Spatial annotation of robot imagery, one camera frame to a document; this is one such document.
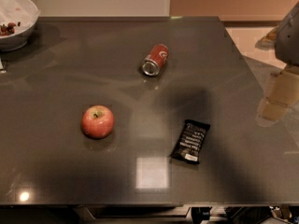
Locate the white bowl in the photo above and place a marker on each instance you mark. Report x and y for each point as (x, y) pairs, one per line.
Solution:
(24, 14)

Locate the black rxbar chocolate wrapper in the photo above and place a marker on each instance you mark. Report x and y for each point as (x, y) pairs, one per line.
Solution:
(190, 141)

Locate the dark red fruit pieces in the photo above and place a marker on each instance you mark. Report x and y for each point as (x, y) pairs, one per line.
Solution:
(9, 28)

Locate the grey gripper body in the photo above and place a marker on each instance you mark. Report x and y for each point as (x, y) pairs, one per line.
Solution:
(288, 42)

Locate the red apple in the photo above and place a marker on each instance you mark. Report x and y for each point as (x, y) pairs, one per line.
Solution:
(97, 122)

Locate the red coke can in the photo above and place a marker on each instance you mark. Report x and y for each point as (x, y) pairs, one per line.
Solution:
(155, 60)

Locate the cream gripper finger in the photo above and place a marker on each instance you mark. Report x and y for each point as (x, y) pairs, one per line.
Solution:
(269, 113)
(282, 88)

